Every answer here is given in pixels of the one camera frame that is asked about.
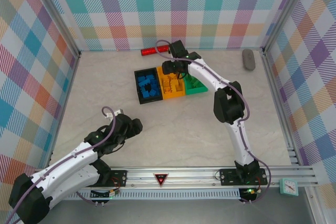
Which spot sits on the blue lego brick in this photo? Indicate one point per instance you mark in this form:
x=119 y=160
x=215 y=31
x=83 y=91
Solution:
x=155 y=84
x=141 y=79
x=150 y=78
x=145 y=94
x=153 y=93

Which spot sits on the green lego brick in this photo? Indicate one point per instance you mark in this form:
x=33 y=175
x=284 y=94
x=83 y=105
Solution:
x=194 y=82

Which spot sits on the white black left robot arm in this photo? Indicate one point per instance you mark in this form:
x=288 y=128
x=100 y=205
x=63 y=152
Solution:
x=65 y=163

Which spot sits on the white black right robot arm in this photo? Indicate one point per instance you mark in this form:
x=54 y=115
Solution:
x=207 y=74

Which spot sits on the yellow plastic bin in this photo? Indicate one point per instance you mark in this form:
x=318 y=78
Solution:
x=173 y=96

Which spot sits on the red glitter toy microphone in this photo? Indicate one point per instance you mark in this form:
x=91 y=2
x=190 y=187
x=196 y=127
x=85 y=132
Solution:
x=149 y=51

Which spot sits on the green plastic bin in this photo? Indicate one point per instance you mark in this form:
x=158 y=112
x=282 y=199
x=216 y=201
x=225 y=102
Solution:
x=195 y=91

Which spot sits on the black plastic bin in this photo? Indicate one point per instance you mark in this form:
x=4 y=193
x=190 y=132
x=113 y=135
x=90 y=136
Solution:
x=151 y=101

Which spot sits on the red triangle emblem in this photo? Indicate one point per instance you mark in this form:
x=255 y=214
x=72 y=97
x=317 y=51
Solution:
x=160 y=179

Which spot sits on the small circuit board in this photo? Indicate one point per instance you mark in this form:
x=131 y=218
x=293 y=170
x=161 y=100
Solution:
x=105 y=193
x=249 y=192

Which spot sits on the gray oval case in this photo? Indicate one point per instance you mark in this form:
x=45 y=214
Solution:
x=248 y=60

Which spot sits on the mint square clock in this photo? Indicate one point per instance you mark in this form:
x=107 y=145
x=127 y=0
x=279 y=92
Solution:
x=288 y=187

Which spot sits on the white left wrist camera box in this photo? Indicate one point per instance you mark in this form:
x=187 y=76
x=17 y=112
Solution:
x=118 y=111

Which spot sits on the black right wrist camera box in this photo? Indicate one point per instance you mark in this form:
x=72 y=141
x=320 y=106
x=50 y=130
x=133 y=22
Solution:
x=178 y=49

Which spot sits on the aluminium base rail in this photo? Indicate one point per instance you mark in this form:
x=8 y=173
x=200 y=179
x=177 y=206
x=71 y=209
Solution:
x=183 y=175

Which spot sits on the aluminium frame side rail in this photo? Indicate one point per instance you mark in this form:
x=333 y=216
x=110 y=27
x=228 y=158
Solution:
x=274 y=90

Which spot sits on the aluminium frame post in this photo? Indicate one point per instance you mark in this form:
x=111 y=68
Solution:
x=56 y=14
x=286 y=11

